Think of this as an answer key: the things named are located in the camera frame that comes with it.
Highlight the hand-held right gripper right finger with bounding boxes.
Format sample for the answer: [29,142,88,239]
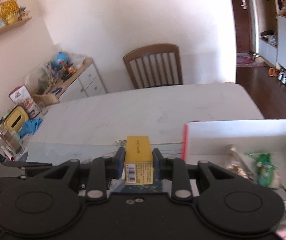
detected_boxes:
[153,148,239,202]

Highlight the wooden slat-back chair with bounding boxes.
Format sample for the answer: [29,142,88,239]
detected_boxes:
[123,44,183,89]

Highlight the white red-capped tube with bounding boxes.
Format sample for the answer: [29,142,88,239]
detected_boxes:
[0,145,16,161]

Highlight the patterned door rug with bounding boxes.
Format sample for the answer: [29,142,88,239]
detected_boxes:
[236,52,267,68]

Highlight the clear glass jar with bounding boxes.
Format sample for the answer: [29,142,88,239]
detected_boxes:
[0,125,25,155]

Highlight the wooden baby chair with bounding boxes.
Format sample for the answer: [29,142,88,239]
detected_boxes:
[32,90,60,105]

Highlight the pair of beige slippers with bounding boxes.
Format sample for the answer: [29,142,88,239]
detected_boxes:
[252,52,265,63]

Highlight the clear plastic bag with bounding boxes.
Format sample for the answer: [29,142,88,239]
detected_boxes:
[69,52,86,68]

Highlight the clear drinking glass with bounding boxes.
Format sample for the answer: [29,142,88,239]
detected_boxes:
[39,102,49,116]

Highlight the white sideboard cabinet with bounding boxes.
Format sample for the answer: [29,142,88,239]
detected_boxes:
[58,57,107,102]

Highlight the clear bag with plants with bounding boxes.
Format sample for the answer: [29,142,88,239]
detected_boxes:
[25,65,49,93]

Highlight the wooden wall shelf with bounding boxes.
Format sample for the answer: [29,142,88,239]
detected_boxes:
[0,17,33,43]

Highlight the beige packet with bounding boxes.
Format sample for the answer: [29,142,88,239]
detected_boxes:
[224,145,255,180]

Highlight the brown entrance door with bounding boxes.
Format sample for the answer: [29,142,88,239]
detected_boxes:
[228,0,254,53]

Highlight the red white carton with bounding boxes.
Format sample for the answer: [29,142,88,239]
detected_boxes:
[9,85,40,118]

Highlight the yellow tissue box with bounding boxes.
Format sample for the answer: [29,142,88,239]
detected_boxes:
[4,106,30,132]

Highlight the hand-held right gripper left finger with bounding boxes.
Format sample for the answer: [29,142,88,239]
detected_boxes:
[40,147,126,203]

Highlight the blue rubber gloves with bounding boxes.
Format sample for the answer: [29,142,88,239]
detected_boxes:
[18,118,44,138]

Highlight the yellow flower bouquet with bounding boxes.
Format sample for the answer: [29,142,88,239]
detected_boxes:
[0,0,21,25]

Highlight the blue round bag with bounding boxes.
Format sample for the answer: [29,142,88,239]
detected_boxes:
[52,52,70,69]

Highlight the small yellow carton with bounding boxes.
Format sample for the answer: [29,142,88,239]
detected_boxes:
[124,135,155,185]

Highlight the red cardboard box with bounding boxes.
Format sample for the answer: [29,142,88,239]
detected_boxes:
[182,119,286,233]

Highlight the green snack packet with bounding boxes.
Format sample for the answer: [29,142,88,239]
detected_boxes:
[244,152,281,189]

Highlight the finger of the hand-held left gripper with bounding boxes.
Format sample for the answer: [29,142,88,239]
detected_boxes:
[2,161,54,169]

